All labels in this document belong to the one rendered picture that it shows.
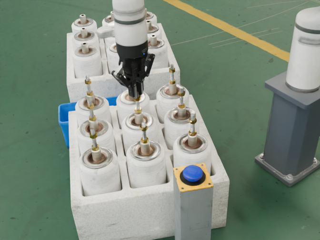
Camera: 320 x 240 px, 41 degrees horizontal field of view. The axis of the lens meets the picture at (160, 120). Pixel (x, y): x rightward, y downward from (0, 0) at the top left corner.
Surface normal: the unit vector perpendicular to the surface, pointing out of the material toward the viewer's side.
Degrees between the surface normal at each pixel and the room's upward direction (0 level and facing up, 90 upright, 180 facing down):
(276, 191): 0
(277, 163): 90
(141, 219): 90
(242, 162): 0
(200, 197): 90
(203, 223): 90
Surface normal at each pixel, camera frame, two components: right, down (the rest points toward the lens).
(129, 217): 0.18, 0.59
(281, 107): -0.80, 0.39
